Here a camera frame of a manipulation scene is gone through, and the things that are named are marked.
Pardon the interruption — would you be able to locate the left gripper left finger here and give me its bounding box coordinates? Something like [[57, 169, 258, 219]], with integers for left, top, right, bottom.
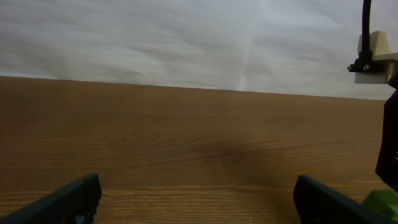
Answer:
[[0, 172, 103, 224]]

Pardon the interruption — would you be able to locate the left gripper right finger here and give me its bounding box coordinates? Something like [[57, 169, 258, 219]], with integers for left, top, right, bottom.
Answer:
[[292, 174, 396, 224]]

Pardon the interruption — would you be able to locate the green cube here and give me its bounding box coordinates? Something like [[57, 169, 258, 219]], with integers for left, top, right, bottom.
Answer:
[[361, 189, 398, 221]]

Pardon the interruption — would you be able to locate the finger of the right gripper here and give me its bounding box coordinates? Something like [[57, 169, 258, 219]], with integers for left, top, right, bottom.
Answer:
[[374, 89, 398, 185]]

